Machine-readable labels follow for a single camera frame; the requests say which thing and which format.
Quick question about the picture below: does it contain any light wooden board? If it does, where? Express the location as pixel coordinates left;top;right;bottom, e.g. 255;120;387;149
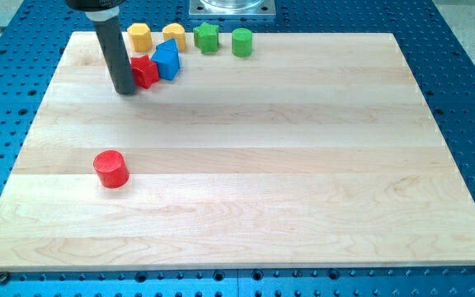
0;32;475;271

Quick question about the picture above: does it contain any red star block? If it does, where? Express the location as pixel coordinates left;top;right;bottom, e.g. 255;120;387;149
130;55;160;89

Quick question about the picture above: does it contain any green cylinder block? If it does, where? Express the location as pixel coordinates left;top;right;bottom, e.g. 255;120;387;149
232;28;253;58

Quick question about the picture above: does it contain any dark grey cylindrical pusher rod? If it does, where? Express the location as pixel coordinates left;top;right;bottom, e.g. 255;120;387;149
93;16;137;95

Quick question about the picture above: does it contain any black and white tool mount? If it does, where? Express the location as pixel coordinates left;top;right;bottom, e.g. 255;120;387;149
65;0;125;21

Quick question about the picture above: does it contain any green star block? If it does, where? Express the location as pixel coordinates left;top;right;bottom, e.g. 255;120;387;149
193;22;219;54

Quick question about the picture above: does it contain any blue pentagon block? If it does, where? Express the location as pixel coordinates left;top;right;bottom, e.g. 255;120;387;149
151;39;180;81

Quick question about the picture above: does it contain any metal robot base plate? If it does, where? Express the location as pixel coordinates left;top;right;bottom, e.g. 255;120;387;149
188;0;276;19

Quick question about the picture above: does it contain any blue perforated table plate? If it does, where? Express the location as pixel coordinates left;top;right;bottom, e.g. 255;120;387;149
0;0;475;296

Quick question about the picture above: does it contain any red cylinder block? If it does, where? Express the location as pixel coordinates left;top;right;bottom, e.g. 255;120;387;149
92;150;129;188

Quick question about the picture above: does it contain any yellow heart block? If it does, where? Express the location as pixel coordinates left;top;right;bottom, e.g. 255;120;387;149
162;23;187;52

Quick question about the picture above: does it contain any yellow hexagon block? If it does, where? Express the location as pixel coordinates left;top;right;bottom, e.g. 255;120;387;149
127;23;153;52

